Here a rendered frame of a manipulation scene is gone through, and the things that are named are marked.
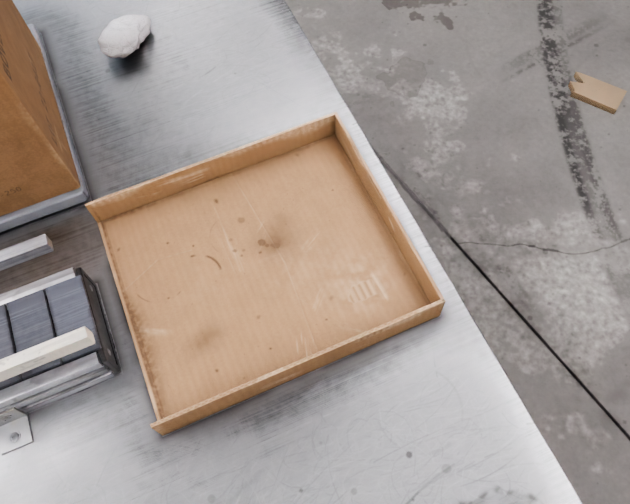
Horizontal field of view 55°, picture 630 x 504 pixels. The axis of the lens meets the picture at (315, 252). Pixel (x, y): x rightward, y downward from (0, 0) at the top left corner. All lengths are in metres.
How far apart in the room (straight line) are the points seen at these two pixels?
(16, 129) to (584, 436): 1.30
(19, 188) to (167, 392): 0.27
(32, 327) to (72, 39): 0.44
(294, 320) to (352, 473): 0.16
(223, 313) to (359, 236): 0.17
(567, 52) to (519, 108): 0.28
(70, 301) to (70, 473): 0.16
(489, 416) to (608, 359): 1.01
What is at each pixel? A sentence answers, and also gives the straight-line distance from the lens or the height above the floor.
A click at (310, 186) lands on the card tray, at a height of 0.83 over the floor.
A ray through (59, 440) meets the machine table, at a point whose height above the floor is 0.83.
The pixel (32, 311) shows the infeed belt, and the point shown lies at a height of 0.88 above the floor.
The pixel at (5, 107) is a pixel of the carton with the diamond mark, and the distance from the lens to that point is 0.64.
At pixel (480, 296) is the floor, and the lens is 1.58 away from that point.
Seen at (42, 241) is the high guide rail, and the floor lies 0.96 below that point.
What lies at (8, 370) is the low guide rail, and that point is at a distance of 0.60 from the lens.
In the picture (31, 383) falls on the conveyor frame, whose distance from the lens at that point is 0.63.
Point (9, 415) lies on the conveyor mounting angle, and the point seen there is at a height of 0.85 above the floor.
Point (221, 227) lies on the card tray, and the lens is 0.68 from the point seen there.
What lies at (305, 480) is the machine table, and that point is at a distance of 0.59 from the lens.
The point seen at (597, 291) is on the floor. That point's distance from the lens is 1.67.
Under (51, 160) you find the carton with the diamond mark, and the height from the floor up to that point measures 0.91.
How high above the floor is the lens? 1.42
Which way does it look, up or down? 63 degrees down
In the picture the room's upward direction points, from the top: 5 degrees counter-clockwise
